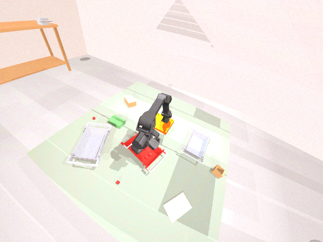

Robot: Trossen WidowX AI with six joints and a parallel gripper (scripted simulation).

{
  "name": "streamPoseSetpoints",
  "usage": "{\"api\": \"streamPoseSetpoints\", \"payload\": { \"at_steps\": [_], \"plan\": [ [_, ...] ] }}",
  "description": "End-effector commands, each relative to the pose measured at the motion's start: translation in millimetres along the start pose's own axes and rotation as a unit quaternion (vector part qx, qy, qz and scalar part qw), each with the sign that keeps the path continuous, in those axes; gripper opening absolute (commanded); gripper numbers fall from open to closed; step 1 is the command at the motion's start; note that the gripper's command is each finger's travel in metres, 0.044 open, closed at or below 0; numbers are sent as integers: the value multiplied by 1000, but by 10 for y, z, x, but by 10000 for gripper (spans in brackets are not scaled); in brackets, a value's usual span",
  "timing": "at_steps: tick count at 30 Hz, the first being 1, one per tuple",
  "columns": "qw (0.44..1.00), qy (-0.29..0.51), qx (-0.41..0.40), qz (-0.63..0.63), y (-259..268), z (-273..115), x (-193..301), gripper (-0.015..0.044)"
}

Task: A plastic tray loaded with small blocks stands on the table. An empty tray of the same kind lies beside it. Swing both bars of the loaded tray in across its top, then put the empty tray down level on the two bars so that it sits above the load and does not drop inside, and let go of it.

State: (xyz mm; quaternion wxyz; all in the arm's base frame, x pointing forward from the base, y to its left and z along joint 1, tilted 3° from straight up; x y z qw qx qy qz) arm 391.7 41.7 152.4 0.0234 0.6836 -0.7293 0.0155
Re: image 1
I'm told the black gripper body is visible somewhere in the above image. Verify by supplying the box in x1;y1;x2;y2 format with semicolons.
131;129;160;154

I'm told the light green block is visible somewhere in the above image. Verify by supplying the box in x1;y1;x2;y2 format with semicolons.
108;115;126;129

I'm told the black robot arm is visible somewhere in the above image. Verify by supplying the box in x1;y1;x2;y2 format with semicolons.
132;93;172;150

